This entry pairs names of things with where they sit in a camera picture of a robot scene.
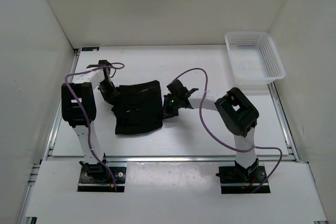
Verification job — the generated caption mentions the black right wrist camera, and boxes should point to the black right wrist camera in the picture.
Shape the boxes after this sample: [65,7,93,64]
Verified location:
[167,79,188,97]

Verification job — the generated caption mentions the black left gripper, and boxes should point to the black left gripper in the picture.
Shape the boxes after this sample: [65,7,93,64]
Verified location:
[98,80,120,106]

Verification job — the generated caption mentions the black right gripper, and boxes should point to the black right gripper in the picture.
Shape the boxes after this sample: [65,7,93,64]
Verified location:
[160,94,182,120]

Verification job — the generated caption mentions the black shorts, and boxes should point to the black shorts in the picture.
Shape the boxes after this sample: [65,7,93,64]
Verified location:
[111,80,163,135]

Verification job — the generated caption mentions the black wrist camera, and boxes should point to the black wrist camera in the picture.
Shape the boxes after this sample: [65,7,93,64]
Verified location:
[167,79,188,97]
[86,60,116,78]

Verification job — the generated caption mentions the white perforated plastic basket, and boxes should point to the white perforated plastic basket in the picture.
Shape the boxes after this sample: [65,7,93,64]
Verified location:
[225,31,286,87]

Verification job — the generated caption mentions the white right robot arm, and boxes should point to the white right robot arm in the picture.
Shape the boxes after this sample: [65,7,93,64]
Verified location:
[163,86,259,182]

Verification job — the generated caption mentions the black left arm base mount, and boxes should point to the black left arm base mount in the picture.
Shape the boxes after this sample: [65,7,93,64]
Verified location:
[77,161,127,193]

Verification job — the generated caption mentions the aluminium front rail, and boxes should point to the aluminium front rail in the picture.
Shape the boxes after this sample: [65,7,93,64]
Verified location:
[107,155,300,164]

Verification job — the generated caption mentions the aluminium left side rail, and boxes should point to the aluminium left side rail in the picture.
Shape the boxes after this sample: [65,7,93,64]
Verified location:
[16,49,80,223]

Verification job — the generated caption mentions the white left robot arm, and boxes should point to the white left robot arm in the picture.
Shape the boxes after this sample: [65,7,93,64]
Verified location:
[61,60,124,183]

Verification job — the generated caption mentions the aluminium right side rail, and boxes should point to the aluminium right side rail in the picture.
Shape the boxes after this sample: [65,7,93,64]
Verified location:
[268,82,328,223]

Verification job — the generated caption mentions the aluminium rail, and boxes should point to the aluminium rail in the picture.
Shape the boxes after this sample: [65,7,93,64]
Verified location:
[16,49,80,223]
[268,82,328,223]
[107,155,300,164]

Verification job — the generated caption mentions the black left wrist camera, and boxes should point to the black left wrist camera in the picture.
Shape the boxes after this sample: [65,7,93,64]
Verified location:
[86,60,116,78]

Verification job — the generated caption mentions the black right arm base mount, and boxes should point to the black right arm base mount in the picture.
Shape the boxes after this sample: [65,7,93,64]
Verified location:
[216,165,271,195]

